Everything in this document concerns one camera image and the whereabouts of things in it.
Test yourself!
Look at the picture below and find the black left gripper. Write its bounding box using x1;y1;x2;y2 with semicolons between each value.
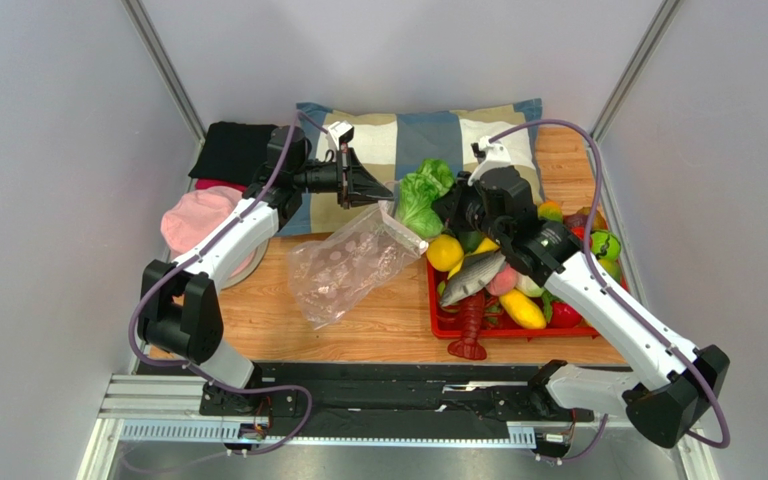
292;145;393;211

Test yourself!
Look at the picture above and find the green toy lettuce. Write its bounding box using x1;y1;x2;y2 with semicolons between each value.
395;158;455;239

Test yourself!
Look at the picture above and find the clear zip top bag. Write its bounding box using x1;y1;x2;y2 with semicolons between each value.
287;181;428;329

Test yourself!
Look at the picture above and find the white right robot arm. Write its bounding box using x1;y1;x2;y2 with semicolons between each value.
432;167;730;448

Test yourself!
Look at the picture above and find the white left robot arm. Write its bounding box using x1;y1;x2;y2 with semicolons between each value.
129;121;393;393

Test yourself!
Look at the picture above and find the yellow toy lemon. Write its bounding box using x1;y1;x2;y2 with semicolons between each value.
425;234;465;272

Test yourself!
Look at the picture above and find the blue beige checked pillow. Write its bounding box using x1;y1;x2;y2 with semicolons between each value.
278;98;545;236

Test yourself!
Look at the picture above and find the yellow toy banana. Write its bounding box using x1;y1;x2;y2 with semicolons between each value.
447;237;499;278

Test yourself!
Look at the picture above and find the grey toy fish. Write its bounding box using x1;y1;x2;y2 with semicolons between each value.
439;250;506;307

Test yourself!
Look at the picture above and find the pink toy peach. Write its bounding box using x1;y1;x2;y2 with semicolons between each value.
485;265;519;297

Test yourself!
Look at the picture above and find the red toy lobster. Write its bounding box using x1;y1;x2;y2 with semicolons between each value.
447;292;487;361

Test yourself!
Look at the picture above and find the red plastic tray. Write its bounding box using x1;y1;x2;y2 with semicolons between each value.
426;263;600;339

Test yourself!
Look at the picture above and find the yellow toy corn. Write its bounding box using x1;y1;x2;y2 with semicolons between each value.
499;289;548;330

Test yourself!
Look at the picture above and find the black folded cloth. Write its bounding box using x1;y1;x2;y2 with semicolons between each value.
189;121;277;186

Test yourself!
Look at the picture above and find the green toy watermelon ball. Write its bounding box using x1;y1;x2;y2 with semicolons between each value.
590;230;623;261

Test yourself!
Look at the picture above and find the pink bucket hat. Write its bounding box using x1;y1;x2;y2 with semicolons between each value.
161;186;279;290

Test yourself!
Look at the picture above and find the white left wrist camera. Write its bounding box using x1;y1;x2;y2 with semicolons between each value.
325;120;354;152

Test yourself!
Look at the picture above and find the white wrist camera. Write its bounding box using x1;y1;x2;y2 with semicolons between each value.
467;136;512;186
325;120;354;152

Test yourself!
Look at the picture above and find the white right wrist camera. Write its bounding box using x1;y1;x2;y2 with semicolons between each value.
467;136;512;186

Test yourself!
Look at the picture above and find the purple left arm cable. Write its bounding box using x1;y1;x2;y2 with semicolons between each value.
127;109;332;457

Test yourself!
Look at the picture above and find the black mounting rail base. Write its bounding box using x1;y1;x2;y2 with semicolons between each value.
199;362;595;440

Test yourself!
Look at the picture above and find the white slotted cable duct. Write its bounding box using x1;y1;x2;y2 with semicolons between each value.
119;417;537;449

